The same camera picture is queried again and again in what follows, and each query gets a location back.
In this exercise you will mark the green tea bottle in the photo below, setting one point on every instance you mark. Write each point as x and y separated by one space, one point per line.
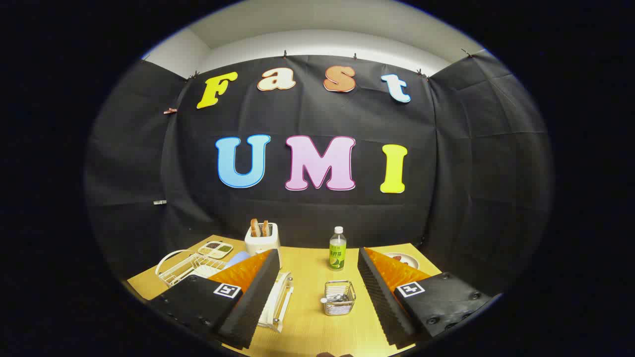
337 253

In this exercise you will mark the white toaster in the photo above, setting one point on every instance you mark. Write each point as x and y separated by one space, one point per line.
263 244

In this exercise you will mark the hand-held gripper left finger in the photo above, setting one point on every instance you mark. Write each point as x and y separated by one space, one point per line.
250 307

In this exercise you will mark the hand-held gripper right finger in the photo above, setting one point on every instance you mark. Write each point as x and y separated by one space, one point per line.
382 302

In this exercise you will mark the white divided seasoning tray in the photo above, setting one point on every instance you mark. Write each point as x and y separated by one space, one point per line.
215 249

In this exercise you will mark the small white dish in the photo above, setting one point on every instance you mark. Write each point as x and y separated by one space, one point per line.
411 261

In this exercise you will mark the red meat piece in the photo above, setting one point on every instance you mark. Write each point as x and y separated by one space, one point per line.
400 259

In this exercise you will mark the black backdrop cloth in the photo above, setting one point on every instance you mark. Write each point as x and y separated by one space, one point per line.
307 114

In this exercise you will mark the toast slice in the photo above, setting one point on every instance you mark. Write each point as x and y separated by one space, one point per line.
266 228
255 228

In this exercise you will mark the metal spoon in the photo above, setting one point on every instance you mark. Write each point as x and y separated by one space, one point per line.
337 298

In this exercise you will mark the blue plate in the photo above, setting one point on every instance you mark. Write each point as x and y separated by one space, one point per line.
238 259

